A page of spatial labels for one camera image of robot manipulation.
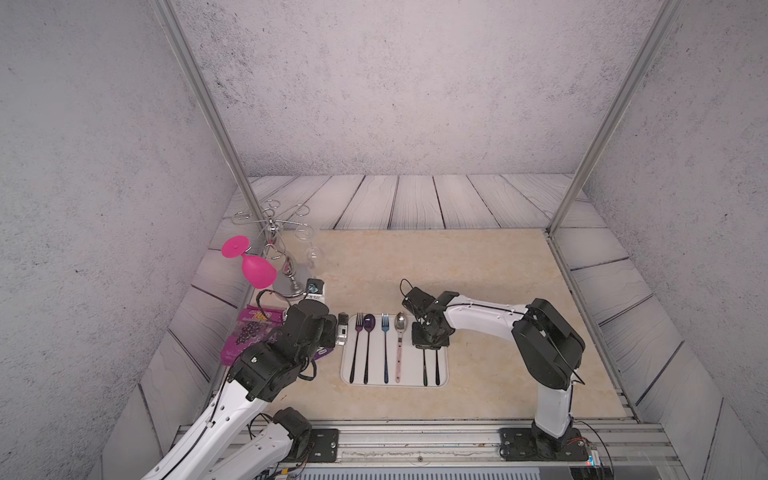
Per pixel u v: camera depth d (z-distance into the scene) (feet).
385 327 3.08
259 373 1.50
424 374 2.78
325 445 2.39
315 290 2.00
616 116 2.86
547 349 1.62
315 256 2.94
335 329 2.15
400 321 3.07
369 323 3.07
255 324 2.88
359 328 3.07
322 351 2.89
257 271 2.85
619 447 2.43
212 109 2.85
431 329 2.37
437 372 2.79
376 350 2.94
